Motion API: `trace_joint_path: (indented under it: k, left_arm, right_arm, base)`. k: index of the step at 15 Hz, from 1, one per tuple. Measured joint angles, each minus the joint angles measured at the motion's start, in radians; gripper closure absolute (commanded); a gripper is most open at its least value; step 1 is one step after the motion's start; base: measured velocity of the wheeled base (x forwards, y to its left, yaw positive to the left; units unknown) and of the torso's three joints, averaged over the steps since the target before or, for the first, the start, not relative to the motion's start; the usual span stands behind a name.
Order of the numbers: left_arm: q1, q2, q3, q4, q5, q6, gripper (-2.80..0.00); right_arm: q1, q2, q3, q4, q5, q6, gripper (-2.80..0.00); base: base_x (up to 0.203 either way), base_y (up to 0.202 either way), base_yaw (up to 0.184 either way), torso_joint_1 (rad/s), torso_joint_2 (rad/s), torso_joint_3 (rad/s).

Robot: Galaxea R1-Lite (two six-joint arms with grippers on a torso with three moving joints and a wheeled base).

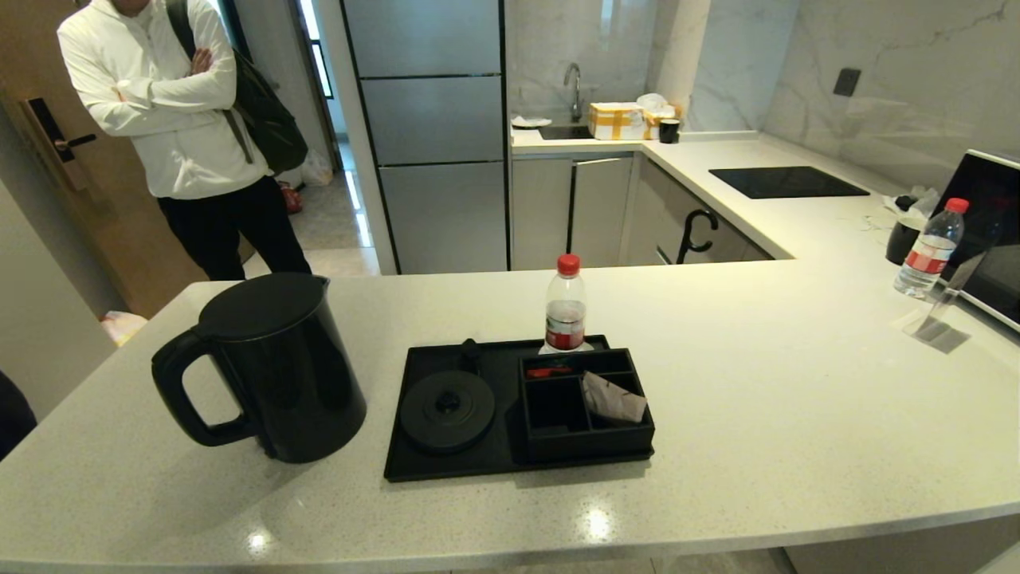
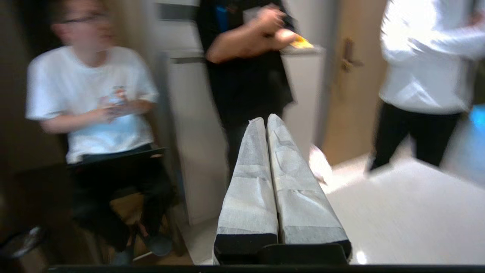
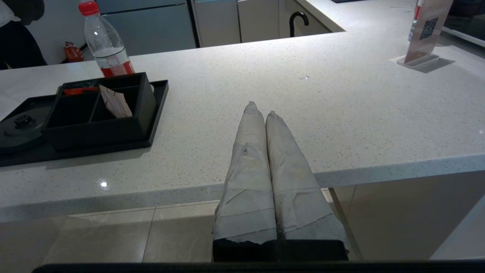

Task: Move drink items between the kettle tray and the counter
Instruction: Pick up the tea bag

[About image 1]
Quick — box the white plastic bag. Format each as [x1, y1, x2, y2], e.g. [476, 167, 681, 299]
[300, 148, 335, 187]

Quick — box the clear acrylic stand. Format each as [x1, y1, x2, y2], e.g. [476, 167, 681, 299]
[913, 254, 987, 345]

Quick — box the black electric kettle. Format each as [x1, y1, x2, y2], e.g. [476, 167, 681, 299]
[151, 273, 368, 465]

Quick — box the cardboard box with yellow tape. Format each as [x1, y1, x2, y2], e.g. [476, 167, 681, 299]
[588, 102, 648, 141]

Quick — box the black backpack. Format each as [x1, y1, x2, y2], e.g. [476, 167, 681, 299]
[166, 0, 309, 175]

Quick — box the water bottle with red cap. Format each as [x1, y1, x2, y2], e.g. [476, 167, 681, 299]
[893, 197, 971, 300]
[539, 254, 594, 355]

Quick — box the wooden door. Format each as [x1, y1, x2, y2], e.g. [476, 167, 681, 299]
[0, 0, 257, 320]

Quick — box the round black kettle base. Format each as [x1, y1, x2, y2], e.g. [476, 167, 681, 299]
[399, 338, 496, 456]

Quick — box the black door lock handle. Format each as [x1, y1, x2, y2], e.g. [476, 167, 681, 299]
[26, 97, 98, 164]

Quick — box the black compartment organizer box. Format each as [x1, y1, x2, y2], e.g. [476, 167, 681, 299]
[519, 348, 656, 463]

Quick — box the black cup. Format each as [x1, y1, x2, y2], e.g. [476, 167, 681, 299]
[885, 217, 925, 266]

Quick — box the chrome kitchen faucet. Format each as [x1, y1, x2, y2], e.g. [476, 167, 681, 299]
[563, 63, 583, 124]

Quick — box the person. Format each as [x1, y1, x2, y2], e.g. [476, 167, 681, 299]
[57, 0, 312, 281]

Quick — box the microwave oven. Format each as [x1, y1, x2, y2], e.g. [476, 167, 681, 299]
[928, 149, 1020, 333]

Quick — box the brown paper sachet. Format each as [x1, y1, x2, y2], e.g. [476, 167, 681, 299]
[581, 371, 648, 424]

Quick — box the black induction cooktop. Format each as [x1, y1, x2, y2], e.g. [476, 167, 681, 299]
[708, 166, 871, 200]

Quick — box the white cabinet door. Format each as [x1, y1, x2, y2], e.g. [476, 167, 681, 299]
[569, 156, 635, 269]
[512, 157, 575, 271]

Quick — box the silver refrigerator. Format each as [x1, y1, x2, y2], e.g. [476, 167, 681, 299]
[341, 0, 511, 276]

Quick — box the black rectangular tray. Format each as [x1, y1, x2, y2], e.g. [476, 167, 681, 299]
[383, 335, 656, 483]

